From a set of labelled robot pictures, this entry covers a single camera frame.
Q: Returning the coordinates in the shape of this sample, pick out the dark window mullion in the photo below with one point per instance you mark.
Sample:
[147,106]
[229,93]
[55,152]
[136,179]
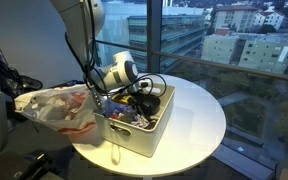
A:
[154,36]

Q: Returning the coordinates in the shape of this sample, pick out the grey window handrail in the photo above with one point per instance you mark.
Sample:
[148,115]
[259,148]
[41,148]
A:
[234,67]

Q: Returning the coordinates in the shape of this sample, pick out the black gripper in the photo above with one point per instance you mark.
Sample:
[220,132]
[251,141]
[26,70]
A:
[140,105]

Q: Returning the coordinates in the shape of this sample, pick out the white plastic basket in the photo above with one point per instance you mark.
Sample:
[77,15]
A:
[140,140]

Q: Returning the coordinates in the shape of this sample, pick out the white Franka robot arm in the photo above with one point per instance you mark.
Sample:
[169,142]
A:
[74,20]

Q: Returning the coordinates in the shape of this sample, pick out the black bag on armchair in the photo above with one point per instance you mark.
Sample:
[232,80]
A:
[10,83]

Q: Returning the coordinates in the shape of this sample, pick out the green cloth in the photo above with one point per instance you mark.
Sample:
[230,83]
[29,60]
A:
[124,118]

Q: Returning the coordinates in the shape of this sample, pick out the round white table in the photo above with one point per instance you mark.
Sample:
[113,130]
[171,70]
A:
[190,133]

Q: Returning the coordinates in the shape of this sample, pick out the red cloth item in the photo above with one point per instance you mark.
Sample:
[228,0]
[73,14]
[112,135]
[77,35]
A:
[114,116]

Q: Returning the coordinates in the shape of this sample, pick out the blue white checkered cloth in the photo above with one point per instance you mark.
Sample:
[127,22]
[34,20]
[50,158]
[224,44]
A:
[120,109]

